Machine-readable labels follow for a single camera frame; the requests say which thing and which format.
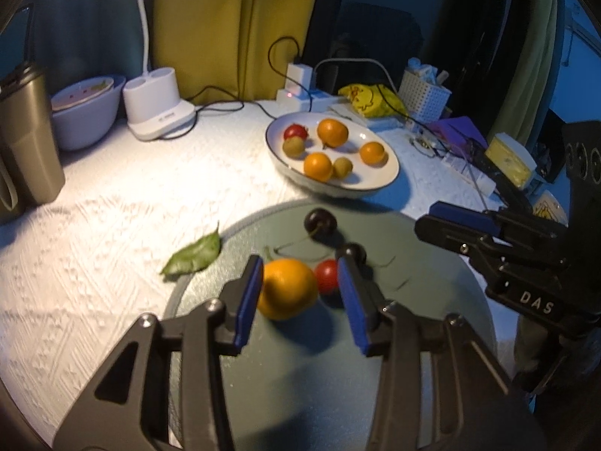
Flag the patterned plate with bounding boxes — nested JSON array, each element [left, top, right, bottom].
[[51, 76, 115, 111]]

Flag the dark cherry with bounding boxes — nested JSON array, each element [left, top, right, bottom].
[[335, 242, 368, 268], [277, 207, 339, 255]]

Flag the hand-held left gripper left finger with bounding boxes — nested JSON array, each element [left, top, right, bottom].
[[51, 254, 266, 451]]

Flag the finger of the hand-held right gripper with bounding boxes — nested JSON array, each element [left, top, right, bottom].
[[414, 215, 555, 288], [429, 200, 570, 241]]

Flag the small red cherry tomato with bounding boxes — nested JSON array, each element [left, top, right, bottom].
[[314, 259, 341, 296]]

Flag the black lamp cable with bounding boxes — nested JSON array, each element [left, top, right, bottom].
[[162, 85, 282, 141]]

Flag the purple notebook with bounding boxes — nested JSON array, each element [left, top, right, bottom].
[[425, 117, 489, 151]]

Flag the small orange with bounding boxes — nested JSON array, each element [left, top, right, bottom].
[[303, 153, 334, 182], [359, 141, 387, 166]]

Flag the white cable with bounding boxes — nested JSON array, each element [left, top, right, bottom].
[[314, 58, 395, 92]]

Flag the yellow snack bag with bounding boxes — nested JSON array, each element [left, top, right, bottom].
[[338, 83, 409, 119]]

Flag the person's right hand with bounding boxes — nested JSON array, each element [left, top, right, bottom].
[[513, 315, 559, 386]]

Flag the yellow duck print packet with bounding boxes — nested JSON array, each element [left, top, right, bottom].
[[533, 190, 569, 224]]

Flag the white power strip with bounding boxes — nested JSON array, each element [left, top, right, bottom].
[[276, 87, 348, 114]]

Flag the white charger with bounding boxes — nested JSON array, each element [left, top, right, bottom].
[[286, 62, 314, 92]]

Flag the grey tumbler with strap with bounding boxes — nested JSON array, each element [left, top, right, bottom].
[[0, 61, 66, 224]]

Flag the white desk lamp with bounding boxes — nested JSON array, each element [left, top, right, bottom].
[[63, 0, 197, 142]]

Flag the white textured tablecloth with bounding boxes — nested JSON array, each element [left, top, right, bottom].
[[0, 98, 517, 451]]

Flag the black charger cable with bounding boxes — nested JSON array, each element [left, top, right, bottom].
[[269, 36, 301, 72]]

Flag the white woven basket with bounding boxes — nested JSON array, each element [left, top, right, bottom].
[[398, 70, 452, 120]]

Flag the yellow box with white lid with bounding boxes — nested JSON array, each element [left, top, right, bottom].
[[483, 132, 537, 189]]

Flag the lilac bowl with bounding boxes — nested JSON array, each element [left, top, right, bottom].
[[51, 75, 127, 152]]

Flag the white bowl with dark rim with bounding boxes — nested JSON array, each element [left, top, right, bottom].
[[265, 112, 401, 198]]

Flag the white items in basket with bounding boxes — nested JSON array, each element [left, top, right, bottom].
[[406, 58, 449, 86]]

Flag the dark curtain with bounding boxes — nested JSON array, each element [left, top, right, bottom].
[[0, 0, 156, 104]]

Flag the dark glass window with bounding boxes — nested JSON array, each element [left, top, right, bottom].
[[305, 0, 517, 118]]

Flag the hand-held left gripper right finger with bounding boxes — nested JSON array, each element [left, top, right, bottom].
[[335, 257, 548, 451]]

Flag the yellow curtain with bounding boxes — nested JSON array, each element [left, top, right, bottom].
[[493, 0, 564, 137], [153, 0, 325, 104]]

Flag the small round trinket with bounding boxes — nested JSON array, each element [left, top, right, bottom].
[[411, 134, 439, 156]]

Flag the green leaf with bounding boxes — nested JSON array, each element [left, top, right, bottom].
[[160, 221, 222, 275]]

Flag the large orange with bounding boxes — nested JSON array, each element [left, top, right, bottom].
[[317, 119, 349, 148], [257, 258, 320, 321]]

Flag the round grey board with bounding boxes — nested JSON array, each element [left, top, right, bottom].
[[162, 200, 498, 451]]

